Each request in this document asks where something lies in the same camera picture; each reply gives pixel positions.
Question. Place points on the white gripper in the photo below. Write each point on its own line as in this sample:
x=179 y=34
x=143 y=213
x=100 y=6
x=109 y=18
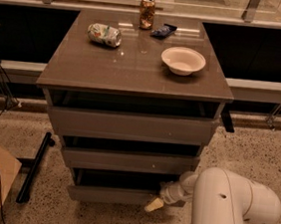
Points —
x=169 y=194

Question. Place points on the grey bottom drawer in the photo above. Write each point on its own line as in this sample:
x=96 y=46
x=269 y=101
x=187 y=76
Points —
x=121 y=187

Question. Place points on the grey drawer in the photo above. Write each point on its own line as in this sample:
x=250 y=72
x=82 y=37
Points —
x=121 y=187
x=126 y=126
x=129 y=161

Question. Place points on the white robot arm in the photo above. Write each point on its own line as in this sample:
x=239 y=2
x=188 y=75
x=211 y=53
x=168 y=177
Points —
x=219 y=196

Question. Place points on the grey middle drawer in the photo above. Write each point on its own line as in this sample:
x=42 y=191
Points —
x=129 y=161

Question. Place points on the grey top drawer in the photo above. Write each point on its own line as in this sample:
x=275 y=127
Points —
x=126 y=126

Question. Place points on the grey drawer cabinet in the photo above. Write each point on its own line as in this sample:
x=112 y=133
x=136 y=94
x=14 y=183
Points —
x=132 y=78

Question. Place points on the black table leg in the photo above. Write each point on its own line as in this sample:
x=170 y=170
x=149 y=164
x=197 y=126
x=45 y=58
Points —
x=226 y=119

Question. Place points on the black metal bar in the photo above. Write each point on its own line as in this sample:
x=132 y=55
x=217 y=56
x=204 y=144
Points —
x=32 y=164

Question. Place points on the white paper bowl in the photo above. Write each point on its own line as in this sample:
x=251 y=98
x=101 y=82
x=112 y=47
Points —
x=183 y=61

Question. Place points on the blue snack wrapper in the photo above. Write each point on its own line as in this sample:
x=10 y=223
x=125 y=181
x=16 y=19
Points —
x=164 y=31

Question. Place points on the upright orange soda can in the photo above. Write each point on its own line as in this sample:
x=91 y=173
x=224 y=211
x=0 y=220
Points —
x=147 y=10

